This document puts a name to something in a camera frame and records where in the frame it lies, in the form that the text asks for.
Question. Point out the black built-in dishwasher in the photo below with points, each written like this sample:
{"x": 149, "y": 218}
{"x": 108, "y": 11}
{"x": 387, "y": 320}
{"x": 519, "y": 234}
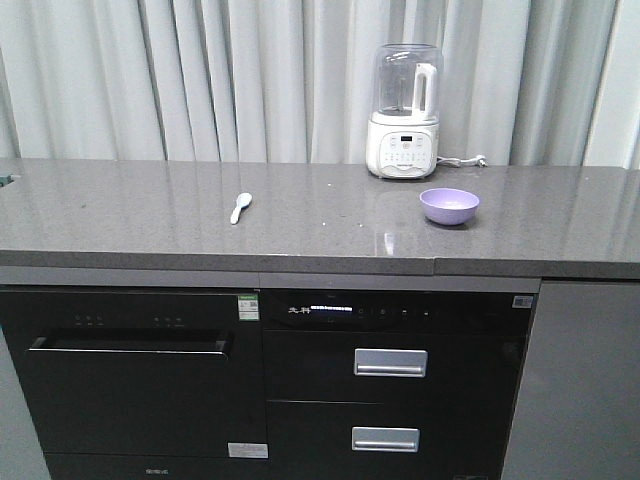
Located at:
{"x": 140, "y": 383}

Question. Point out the grey pleated curtain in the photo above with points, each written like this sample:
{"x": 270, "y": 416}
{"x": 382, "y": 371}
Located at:
{"x": 523, "y": 83}

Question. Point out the black drawer sterilizer cabinet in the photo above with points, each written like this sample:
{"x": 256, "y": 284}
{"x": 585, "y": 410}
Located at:
{"x": 389, "y": 384}

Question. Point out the grey cabinet door panel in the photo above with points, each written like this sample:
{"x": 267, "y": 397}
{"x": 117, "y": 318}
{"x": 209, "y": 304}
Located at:
{"x": 577, "y": 411}

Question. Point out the white blender with clear jar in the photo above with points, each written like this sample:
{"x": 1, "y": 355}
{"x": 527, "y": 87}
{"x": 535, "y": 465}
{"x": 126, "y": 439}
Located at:
{"x": 403, "y": 127}

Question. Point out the purple plastic bowl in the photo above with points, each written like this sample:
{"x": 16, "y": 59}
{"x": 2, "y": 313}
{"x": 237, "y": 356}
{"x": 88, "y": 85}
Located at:
{"x": 449, "y": 206}

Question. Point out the light blue plastic spoon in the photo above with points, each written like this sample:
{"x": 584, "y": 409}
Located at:
{"x": 243, "y": 200}

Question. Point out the small green object at edge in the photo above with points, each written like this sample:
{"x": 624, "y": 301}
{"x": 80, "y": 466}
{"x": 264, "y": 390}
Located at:
{"x": 6, "y": 180}

